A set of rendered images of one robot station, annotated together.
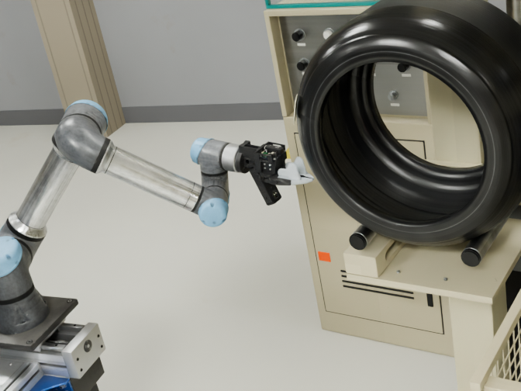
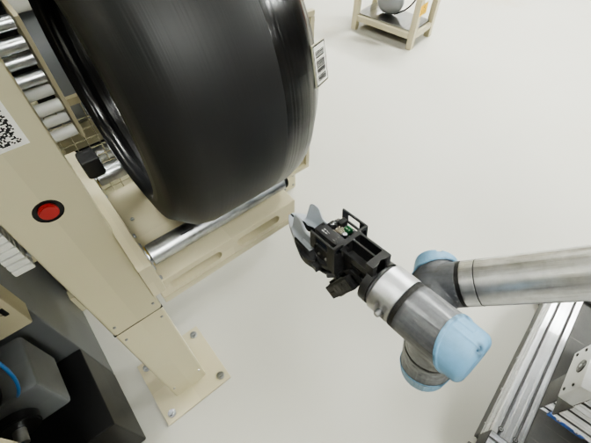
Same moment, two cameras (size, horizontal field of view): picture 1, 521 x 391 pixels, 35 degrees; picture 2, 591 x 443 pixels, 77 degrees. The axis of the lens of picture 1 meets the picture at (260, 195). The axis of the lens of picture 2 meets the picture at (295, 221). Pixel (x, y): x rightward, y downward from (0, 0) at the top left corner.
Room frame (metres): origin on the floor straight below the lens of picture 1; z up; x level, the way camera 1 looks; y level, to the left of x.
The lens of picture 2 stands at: (2.31, -0.03, 1.52)
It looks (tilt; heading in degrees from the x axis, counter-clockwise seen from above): 52 degrees down; 193
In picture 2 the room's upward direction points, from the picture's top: straight up
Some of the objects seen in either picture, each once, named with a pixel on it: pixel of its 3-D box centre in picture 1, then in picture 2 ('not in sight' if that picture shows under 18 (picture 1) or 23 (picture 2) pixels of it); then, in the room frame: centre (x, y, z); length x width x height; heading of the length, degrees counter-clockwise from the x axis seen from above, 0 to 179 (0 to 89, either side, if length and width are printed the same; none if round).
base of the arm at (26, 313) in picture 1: (17, 303); not in sight; (1.99, 0.72, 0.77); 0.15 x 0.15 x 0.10
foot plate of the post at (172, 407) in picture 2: not in sight; (183, 371); (1.99, -0.56, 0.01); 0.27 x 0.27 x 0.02; 53
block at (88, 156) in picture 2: not in sight; (91, 163); (1.83, -0.60, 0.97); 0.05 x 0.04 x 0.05; 53
